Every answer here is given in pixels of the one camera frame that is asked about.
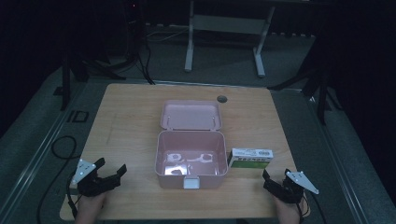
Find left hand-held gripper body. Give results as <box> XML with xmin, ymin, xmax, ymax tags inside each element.
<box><xmin>69</xmin><ymin>159</ymin><xmax>121</xmax><ymax>198</ymax></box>

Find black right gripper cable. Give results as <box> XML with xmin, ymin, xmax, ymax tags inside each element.
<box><xmin>298</xmin><ymin>191</ymin><xmax>329</xmax><ymax>224</ymax></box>

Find black tripod stand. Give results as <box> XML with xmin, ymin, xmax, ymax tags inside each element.
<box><xmin>52</xmin><ymin>50</ymin><xmax>127</xmax><ymax>112</ymax></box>
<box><xmin>266</xmin><ymin>60</ymin><xmax>344</xmax><ymax>126</ymax></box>

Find person's left hand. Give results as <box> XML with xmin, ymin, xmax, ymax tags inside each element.
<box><xmin>74</xmin><ymin>191</ymin><xmax>107</xmax><ymax>224</ymax></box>

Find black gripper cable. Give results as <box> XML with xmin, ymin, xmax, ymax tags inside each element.
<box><xmin>298</xmin><ymin>191</ymin><xmax>329</xmax><ymax>224</ymax></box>
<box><xmin>64</xmin><ymin>174</ymin><xmax>82</xmax><ymax>218</ymax></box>

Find pink plastic box with lid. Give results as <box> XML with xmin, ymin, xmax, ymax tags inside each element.
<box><xmin>154</xmin><ymin>99</ymin><xmax>230</xmax><ymax>190</ymax></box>

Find white metal desk frame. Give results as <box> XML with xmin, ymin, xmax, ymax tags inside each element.
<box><xmin>184</xmin><ymin>0</ymin><xmax>276</xmax><ymax>78</ymax></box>

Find black hanging cables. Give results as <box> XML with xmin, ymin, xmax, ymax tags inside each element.
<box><xmin>135</xmin><ymin>27</ymin><xmax>157</xmax><ymax>86</ymax></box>

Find black floor cable loop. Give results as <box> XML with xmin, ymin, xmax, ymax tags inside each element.
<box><xmin>35</xmin><ymin>135</ymin><xmax>82</xmax><ymax>224</ymax></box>

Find white and green medicine carton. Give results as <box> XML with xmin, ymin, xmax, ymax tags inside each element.
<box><xmin>227</xmin><ymin>147</ymin><xmax>275</xmax><ymax>171</ymax></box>

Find person's right hand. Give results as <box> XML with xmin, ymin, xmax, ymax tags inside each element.
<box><xmin>273</xmin><ymin>193</ymin><xmax>308</xmax><ymax>224</ymax></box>

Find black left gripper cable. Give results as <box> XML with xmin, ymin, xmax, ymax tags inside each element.
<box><xmin>64</xmin><ymin>174</ymin><xmax>82</xmax><ymax>218</ymax></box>

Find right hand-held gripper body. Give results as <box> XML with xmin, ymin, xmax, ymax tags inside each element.
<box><xmin>262</xmin><ymin>170</ymin><xmax>320</xmax><ymax>205</ymax></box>

